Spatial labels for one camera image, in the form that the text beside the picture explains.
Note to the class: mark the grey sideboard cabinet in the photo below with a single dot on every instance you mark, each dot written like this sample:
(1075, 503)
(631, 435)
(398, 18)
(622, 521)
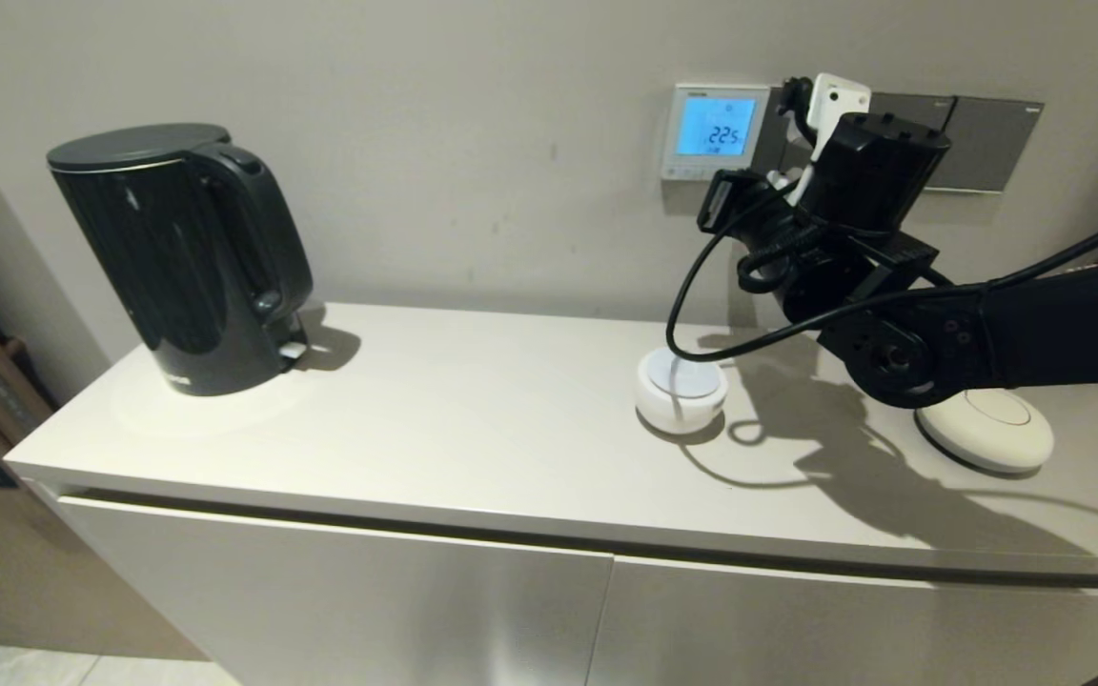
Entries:
(511, 429)

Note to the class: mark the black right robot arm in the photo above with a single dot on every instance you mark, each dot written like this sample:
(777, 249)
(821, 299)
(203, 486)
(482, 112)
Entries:
(1035, 333)

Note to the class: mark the grey cabinet door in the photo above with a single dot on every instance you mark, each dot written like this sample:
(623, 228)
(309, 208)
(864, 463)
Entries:
(844, 629)
(320, 600)

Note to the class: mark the grey single rocker switch panel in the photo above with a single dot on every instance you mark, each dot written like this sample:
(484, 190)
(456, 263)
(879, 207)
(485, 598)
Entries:
(911, 103)
(987, 148)

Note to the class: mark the cream round disc device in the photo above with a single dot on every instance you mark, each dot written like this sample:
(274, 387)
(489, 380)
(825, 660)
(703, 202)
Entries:
(987, 433)

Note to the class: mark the white wall thermostat panel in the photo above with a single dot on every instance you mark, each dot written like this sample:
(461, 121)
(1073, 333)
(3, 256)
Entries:
(692, 129)

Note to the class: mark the black electric kettle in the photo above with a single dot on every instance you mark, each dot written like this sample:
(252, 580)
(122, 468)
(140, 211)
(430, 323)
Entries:
(182, 267)

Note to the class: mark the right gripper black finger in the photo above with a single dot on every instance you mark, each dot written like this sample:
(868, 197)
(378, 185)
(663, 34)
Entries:
(744, 198)
(711, 202)

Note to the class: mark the white round device bluish top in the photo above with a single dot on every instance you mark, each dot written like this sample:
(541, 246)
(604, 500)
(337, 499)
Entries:
(682, 412)

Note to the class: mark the grey triple rocker switch panel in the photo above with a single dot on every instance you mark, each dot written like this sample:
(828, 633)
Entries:
(778, 143)

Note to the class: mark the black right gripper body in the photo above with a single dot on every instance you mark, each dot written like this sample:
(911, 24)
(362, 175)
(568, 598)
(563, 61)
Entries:
(878, 176)

